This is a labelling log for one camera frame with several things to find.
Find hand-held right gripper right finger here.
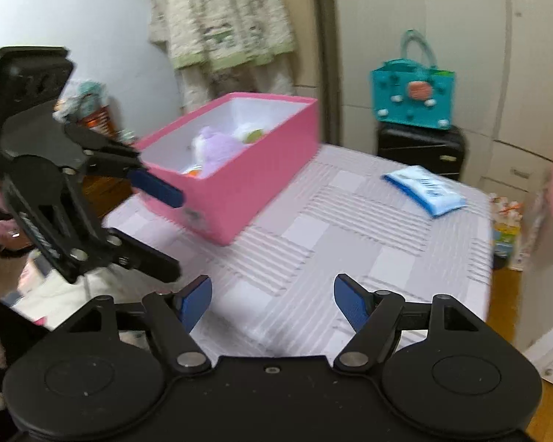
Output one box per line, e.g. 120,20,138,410
333,274,482,371

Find purple plush toy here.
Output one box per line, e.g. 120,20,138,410
191,126,245,178

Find person's left hand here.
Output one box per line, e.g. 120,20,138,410
0,217,35,253

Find pink cardboard box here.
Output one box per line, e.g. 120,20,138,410
133,93,320,246

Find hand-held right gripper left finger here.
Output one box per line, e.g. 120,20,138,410
67,275,213,371

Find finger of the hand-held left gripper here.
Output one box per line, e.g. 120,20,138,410
65,122,185,209
104,228,181,283

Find wooden cabinet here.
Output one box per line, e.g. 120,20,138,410
80,129,139,219

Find beige wardrobe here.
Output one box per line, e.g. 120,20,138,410
313,0,553,203

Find cream fleece pajama jacket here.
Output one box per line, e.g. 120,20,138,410
148,0,298,72

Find teal felt handbag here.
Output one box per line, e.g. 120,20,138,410
371,30,456,130

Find blue wet wipes pack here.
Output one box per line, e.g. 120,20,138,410
382,165,467,218

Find white cloth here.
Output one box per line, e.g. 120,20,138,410
9,258,97,332

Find cream fleece pajama pants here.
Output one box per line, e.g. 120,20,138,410
175,55,296,113

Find black suitcase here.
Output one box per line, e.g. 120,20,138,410
377,122,467,182

